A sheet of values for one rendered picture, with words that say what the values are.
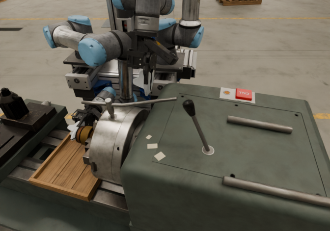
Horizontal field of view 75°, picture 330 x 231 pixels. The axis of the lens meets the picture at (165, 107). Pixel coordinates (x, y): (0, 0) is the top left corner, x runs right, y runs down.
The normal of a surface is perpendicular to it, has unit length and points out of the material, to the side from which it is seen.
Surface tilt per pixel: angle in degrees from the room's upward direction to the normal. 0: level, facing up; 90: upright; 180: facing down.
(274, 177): 0
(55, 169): 0
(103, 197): 0
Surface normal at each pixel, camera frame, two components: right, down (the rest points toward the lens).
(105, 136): -0.15, -0.31
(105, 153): -0.22, 0.04
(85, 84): -0.14, 0.63
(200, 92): 0.00, -0.77
